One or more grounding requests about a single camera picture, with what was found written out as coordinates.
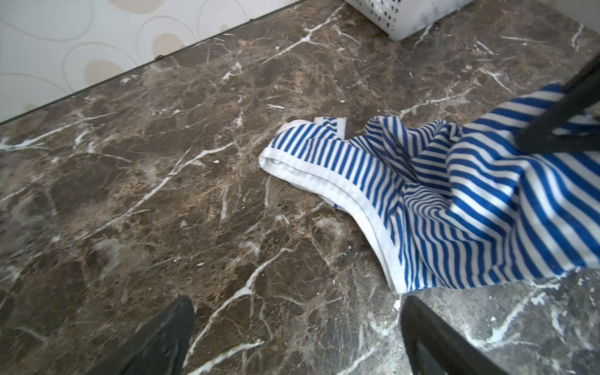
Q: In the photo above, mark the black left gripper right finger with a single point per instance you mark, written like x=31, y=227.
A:
x=434, y=347

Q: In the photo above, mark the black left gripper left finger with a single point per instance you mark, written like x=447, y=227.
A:
x=159, y=347

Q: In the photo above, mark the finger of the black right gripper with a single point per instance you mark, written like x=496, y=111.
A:
x=580, y=93

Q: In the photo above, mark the blue white striped tank top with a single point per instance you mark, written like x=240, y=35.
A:
x=447, y=205

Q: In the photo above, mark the white plastic laundry basket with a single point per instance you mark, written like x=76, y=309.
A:
x=400, y=19

